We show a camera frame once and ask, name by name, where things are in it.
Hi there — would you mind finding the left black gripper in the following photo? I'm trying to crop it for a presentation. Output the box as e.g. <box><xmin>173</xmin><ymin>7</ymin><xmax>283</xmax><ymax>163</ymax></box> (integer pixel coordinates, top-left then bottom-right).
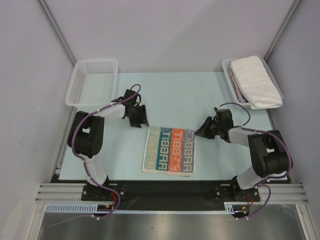
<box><xmin>126</xmin><ymin>104</ymin><xmax>149</xmax><ymax>128</ymax></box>

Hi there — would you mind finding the printed letters towel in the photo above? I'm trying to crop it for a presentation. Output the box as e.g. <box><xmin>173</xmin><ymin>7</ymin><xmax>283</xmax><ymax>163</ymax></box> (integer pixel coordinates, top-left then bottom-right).
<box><xmin>142</xmin><ymin>126</ymin><xmax>196</xmax><ymax>177</ymax></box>

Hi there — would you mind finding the white towel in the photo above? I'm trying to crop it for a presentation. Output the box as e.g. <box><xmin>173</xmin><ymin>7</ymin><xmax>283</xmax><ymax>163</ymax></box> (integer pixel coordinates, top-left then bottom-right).
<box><xmin>230</xmin><ymin>55</ymin><xmax>283</xmax><ymax>109</ymax></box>

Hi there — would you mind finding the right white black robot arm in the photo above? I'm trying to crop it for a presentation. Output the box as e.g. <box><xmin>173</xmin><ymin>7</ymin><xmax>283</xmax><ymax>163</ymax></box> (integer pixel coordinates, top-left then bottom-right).
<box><xmin>195</xmin><ymin>108</ymin><xmax>293</xmax><ymax>201</ymax></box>

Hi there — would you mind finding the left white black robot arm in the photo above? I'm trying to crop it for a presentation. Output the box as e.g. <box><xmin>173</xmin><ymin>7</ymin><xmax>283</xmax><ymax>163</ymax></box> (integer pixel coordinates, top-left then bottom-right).
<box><xmin>67</xmin><ymin>84</ymin><xmax>149</xmax><ymax>200</ymax></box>

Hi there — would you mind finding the pink towel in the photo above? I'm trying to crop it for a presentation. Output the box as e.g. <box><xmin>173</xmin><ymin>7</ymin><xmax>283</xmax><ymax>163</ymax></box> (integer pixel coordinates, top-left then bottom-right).
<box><xmin>230</xmin><ymin>70</ymin><xmax>248</xmax><ymax>103</ymax></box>

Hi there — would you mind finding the left white plastic basket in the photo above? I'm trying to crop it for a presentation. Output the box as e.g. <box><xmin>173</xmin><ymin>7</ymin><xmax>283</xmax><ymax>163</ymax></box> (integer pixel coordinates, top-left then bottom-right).
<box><xmin>65</xmin><ymin>58</ymin><xmax>119</xmax><ymax>110</ymax></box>

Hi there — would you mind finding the white plastic basket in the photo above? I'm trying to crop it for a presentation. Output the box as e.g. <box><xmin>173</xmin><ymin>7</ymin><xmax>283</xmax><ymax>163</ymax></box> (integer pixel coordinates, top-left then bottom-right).
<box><xmin>65</xmin><ymin>58</ymin><xmax>119</xmax><ymax>110</ymax></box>
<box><xmin>221</xmin><ymin>57</ymin><xmax>284</xmax><ymax>109</ymax></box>

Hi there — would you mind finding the right white plastic basket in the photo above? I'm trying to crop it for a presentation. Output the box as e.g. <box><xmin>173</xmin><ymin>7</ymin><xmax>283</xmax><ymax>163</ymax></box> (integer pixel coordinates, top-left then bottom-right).
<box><xmin>221</xmin><ymin>57</ymin><xmax>284</xmax><ymax>109</ymax></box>

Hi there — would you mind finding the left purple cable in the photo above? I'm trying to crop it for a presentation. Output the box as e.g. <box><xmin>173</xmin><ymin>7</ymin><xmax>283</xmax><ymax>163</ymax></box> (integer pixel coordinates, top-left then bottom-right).
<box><xmin>46</xmin><ymin>83</ymin><xmax>142</xmax><ymax>227</ymax></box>

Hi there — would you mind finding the purple cable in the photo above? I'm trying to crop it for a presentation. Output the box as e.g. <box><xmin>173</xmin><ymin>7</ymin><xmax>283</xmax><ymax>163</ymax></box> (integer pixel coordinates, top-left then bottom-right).
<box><xmin>216</xmin><ymin>102</ymin><xmax>294</xmax><ymax>221</ymax></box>
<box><xmin>46</xmin><ymin>83</ymin><xmax>142</xmax><ymax>227</ymax></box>

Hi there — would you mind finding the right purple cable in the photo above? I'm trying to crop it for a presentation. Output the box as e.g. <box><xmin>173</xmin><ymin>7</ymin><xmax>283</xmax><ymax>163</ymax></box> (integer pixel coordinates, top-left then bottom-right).
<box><xmin>216</xmin><ymin>102</ymin><xmax>294</xmax><ymax>221</ymax></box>

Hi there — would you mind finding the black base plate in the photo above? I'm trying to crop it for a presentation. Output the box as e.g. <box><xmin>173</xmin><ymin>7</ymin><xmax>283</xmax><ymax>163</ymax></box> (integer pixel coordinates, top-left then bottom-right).
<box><xmin>81</xmin><ymin>180</ymin><xmax>260</xmax><ymax>212</ymax></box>

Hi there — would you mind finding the white slotted cable duct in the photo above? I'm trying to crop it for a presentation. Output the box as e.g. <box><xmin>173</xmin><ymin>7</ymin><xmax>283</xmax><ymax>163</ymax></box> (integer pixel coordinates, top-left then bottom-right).
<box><xmin>46</xmin><ymin>201</ymin><xmax>266</xmax><ymax>215</ymax></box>

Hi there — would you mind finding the left aluminium corner post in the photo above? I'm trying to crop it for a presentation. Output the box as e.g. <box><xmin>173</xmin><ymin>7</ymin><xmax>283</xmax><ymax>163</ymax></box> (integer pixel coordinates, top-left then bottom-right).
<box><xmin>36</xmin><ymin>0</ymin><xmax>77</xmax><ymax>66</ymax></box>

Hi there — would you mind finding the aluminium corner post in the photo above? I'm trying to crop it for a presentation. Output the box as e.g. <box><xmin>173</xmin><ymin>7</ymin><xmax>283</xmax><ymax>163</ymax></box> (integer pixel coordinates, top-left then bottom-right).
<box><xmin>264</xmin><ymin>0</ymin><xmax>305</xmax><ymax>62</ymax></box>
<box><xmin>36</xmin><ymin>0</ymin><xmax>77</xmax><ymax>66</ymax></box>

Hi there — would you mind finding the right aluminium corner post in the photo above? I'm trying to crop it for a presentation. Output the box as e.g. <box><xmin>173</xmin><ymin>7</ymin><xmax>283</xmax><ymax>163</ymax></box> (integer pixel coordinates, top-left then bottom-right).
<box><xmin>264</xmin><ymin>0</ymin><xmax>305</xmax><ymax>62</ymax></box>

